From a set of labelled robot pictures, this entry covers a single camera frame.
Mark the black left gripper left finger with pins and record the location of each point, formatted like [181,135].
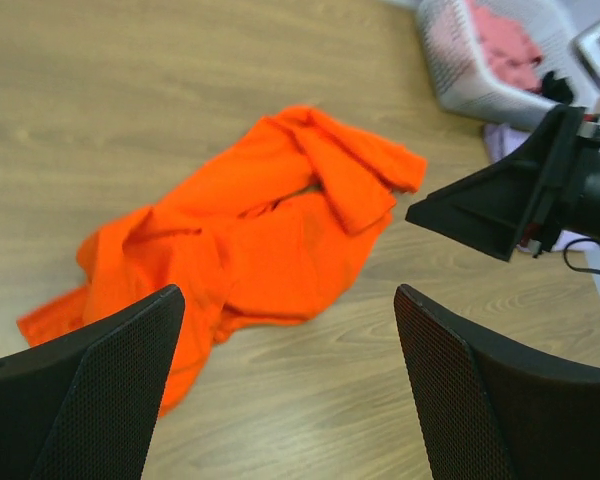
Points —
[85,405]

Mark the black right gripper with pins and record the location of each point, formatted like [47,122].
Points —
[549,184]

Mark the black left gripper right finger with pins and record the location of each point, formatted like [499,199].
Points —
[490,407]

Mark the orange t-shirt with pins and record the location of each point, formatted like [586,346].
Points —
[270,232]

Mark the folded lavender t-shirt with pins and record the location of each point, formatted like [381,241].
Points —
[501,140]

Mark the black garment in basket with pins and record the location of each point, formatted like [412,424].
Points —
[557,89]

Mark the white plastic laundry basket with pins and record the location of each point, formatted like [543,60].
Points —
[463,82]

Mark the pink t-shirt in basket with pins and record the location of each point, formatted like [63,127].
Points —
[509,51]

